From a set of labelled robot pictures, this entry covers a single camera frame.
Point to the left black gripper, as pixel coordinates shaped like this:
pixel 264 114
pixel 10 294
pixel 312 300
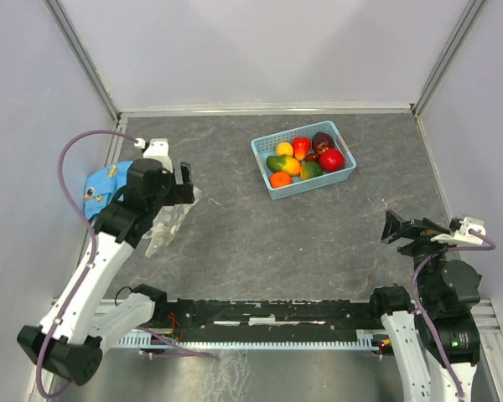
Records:
pixel 181 193

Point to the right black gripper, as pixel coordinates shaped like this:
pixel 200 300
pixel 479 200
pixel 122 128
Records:
pixel 421 230

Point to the clear dotted zip top bag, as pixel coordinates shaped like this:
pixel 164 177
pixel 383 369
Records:
pixel 166 224

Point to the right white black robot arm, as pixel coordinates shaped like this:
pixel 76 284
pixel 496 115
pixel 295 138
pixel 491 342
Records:
pixel 430 327

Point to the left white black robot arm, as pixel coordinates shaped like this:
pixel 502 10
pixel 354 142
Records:
pixel 70 341

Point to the blue patterned cloth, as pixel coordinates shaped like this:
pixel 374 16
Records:
pixel 102 185

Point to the light blue plastic basket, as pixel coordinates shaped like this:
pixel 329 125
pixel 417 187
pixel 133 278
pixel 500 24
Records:
pixel 264 147

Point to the green orange toy fruit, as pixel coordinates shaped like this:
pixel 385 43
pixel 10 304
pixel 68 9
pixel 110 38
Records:
pixel 309 170

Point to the orange toy tangerine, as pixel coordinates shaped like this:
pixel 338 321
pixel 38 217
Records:
pixel 280 179

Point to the dark red toy fruit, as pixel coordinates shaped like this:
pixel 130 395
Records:
pixel 322 142

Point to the green yellow toy mango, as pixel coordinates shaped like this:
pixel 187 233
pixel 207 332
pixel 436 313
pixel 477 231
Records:
pixel 285 164

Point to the small yellow toy peach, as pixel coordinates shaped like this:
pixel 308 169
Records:
pixel 284 149

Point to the red toy wax apple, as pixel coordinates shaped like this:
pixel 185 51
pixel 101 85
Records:
pixel 301 147

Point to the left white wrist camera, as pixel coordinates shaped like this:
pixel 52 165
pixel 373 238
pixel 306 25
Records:
pixel 156 149

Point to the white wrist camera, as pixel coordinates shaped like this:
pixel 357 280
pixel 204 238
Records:
pixel 459 232
pixel 156 149

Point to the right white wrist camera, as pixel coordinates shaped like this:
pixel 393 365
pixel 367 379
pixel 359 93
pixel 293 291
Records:
pixel 459 232

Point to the light blue cable duct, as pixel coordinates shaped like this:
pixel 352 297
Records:
pixel 143 340

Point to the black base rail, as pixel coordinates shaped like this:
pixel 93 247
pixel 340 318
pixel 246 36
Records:
pixel 267 321

